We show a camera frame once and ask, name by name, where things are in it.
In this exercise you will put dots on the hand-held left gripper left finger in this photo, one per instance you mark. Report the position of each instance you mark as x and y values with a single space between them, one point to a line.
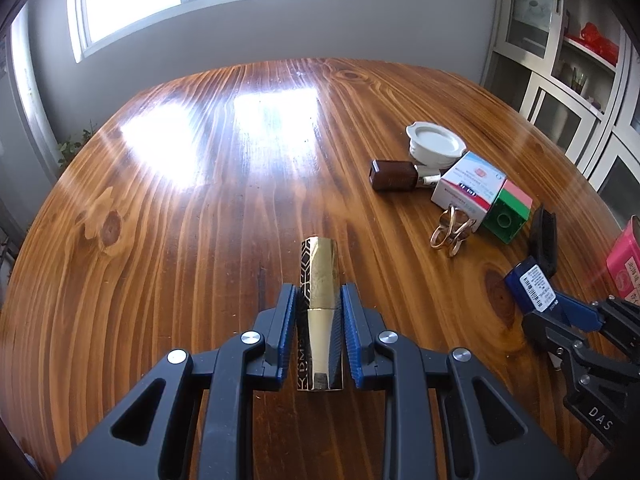
285 330

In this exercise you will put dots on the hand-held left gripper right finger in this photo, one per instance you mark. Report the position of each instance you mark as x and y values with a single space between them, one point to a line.
352 335

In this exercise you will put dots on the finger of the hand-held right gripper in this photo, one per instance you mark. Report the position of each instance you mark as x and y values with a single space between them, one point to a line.
550 335
580 312

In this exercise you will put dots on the gold mascara tube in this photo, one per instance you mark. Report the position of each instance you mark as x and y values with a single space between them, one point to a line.
320 280

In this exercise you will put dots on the pink tin box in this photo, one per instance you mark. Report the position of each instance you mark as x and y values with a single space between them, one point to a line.
625 260

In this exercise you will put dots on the black comb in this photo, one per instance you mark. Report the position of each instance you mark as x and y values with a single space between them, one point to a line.
542 240

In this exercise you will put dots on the green pink building block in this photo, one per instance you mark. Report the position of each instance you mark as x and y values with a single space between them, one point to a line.
505 215

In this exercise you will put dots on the brown bottle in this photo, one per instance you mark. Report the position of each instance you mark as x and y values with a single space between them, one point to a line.
392 175

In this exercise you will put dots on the white pink medicine box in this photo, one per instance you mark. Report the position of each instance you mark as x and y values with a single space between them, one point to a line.
465 185

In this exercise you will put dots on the wooden desktop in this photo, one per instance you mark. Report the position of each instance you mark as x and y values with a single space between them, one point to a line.
200 240

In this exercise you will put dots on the small white tube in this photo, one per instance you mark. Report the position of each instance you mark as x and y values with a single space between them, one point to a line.
429 179

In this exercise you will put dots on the white glass door cabinet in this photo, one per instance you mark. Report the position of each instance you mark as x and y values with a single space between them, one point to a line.
550 110

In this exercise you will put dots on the white round dish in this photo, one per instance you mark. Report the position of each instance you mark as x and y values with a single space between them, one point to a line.
435 140

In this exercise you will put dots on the red plastic bag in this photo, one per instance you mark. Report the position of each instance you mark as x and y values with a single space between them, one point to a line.
600 42

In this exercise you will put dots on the green plant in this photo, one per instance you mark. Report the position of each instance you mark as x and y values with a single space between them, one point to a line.
75 145

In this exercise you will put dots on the white box with round print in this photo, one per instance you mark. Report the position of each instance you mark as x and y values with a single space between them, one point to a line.
532 4

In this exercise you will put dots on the white standing air conditioner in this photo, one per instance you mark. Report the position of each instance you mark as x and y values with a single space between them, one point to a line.
30 85

